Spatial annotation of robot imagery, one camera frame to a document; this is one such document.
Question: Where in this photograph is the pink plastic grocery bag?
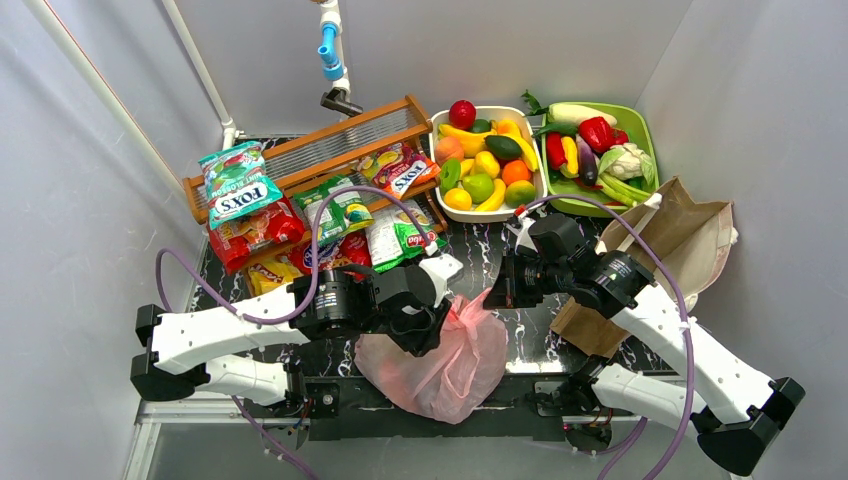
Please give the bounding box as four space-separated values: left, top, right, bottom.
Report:
354 289 508 425

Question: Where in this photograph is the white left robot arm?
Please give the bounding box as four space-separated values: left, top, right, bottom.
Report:
130 254 463 407

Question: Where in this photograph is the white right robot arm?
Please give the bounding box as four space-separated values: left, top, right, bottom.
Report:
483 214 805 476

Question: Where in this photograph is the red chips bag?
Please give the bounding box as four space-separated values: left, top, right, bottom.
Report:
286 231 372 275

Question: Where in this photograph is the yellow corn pepper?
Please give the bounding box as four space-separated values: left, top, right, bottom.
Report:
560 136 579 178

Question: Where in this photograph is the red chili pepper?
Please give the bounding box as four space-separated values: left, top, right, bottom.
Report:
545 132 567 170

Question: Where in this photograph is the green mango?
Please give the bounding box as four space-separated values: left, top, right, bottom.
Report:
461 173 495 205

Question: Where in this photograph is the purple eggplant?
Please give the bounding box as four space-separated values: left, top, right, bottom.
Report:
575 135 598 187

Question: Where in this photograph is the green snack packet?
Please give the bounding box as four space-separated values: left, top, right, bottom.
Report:
293 175 374 246

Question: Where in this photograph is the yellow banana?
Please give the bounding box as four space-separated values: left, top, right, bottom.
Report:
503 133 539 172

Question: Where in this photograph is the yellow orange small fruit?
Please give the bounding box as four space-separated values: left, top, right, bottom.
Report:
443 188 473 211

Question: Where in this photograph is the yellow pear fruit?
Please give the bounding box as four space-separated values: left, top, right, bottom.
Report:
472 151 501 179

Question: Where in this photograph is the cauliflower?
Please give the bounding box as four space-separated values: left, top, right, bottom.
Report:
598 142 658 185

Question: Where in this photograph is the dark green avocado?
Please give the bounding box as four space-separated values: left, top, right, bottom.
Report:
484 135 523 161

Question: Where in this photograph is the green cucumber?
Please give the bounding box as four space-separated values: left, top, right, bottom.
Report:
532 122 578 138

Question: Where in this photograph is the orange Fox's candy bag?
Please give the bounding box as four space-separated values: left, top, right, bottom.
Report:
356 143 441 199

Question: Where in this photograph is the red bell pepper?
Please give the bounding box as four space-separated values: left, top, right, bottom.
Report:
578 116 614 154

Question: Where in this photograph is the green bell pepper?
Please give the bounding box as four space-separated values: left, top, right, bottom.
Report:
439 158 462 195

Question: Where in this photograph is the yellow snack packet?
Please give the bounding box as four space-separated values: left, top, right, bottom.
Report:
246 258 302 296

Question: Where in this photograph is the tangerine at basin back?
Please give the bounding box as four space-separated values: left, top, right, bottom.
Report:
496 119 522 136

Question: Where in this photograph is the white radish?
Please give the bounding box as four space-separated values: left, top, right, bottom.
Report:
547 102 618 127

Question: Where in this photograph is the brown paper bag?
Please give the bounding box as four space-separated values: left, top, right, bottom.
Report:
550 177 738 358

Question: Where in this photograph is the peach fruit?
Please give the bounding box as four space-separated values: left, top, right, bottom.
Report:
433 136 465 165

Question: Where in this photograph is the green vegetable basin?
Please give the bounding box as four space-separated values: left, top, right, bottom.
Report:
542 101 660 219

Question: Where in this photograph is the wooden slatted rack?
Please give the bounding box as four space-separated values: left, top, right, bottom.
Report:
183 97 437 265

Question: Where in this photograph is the red apple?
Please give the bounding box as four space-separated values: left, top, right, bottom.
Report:
448 100 477 131

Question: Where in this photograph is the red snack bag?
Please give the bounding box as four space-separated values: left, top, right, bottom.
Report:
207 197 306 274

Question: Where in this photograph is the green Fox's candy bag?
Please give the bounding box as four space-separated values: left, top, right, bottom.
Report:
198 141 283 229

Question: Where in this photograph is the white pipe with blue valve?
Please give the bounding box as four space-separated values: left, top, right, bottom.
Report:
315 0 363 117

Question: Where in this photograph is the white corner pipe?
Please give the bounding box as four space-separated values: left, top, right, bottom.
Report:
161 0 238 149

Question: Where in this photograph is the aluminium base frame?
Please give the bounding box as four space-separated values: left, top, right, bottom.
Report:
123 394 307 479

